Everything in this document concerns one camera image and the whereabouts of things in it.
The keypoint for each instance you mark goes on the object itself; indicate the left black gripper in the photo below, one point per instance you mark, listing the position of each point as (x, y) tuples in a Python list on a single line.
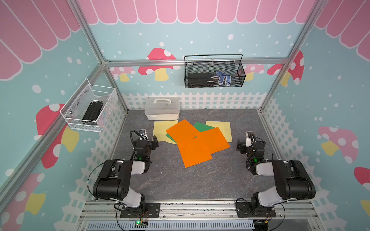
[(152, 145)]

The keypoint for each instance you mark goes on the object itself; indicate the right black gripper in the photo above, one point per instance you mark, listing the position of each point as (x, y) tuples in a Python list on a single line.
[(239, 144)]

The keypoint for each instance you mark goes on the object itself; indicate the orange paper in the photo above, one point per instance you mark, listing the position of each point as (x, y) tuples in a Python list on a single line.
[(214, 140), (194, 151), (182, 132)]

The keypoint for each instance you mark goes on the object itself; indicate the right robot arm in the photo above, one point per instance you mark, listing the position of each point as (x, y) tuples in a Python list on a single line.
[(292, 182)]

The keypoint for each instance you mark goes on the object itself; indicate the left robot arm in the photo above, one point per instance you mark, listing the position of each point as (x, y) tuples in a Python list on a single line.
[(113, 181)]

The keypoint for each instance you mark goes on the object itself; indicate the left yellow paper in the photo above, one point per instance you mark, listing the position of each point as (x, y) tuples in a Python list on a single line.
[(160, 128)]

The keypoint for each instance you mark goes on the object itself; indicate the yellow paper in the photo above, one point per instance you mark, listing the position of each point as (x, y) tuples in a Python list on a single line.
[(224, 127), (160, 128)]

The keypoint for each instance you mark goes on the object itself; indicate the small green paper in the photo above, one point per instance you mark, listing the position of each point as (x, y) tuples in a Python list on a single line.
[(169, 139)]

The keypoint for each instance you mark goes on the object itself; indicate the right yellow paper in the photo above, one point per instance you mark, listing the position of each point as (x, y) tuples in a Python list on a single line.
[(224, 127)]

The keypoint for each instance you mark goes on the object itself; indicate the white plastic storage box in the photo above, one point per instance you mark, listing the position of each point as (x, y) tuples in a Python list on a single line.
[(162, 108)]

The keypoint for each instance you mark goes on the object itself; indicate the large green paper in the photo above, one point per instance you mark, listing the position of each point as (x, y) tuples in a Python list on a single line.
[(202, 127)]

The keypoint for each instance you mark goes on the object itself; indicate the black box in white basket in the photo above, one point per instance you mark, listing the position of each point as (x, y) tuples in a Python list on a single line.
[(92, 113)]

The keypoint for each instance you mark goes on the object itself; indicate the small green circuit board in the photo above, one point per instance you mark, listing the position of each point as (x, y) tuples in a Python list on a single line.
[(140, 224)]

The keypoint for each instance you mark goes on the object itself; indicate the blue white item in basket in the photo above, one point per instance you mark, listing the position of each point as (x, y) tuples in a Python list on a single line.
[(221, 78)]

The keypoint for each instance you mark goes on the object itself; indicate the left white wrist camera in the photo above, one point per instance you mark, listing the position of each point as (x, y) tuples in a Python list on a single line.
[(143, 133)]

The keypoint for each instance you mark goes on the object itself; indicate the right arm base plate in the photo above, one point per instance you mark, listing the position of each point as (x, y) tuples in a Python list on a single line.
[(249, 210)]

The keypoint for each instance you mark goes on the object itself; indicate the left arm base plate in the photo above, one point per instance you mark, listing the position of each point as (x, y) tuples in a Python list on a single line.
[(145, 210)]

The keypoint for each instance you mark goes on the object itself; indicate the white wire wall basket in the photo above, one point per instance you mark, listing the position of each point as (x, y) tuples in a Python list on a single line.
[(74, 110)]

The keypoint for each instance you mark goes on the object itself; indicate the black wire wall basket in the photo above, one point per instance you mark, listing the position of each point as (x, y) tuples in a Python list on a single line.
[(214, 70)]

